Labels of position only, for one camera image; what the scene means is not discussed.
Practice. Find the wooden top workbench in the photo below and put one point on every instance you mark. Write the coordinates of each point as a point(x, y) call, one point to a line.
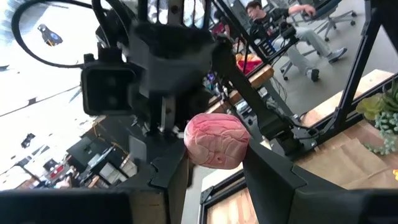
point(261, 76)

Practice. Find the black metal table frame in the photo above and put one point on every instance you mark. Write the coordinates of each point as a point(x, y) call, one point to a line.
point(357, 68)

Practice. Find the yellow toy banana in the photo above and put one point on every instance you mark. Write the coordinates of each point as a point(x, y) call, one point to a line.
point(395, 175)

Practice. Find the small grey-green succulent plant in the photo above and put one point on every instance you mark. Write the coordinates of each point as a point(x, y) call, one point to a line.
point(388, 121)

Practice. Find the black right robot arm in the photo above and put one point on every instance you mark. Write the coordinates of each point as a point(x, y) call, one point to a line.
point(248, 93)

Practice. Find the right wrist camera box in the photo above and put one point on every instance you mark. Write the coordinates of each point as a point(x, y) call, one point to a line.
point(107, 90)

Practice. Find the blue office chair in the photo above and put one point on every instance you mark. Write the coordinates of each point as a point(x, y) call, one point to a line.
point(329, 6)

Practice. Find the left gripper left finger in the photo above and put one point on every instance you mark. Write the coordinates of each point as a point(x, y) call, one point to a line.
point(168, 174)

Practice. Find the pink wrinkled toy fruit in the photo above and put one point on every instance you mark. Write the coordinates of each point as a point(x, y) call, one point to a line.
point(217, 140)

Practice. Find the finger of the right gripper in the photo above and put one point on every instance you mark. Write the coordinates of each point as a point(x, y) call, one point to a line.
point(152, 124)
point(199, 102)

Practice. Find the person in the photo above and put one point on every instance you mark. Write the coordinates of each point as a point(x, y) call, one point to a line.
point(304, 37)

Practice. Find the brown cloth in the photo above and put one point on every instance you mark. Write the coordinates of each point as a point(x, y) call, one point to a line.
point(342, 165)

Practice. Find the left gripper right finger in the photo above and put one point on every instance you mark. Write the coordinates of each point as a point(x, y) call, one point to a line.
point(270, 180)

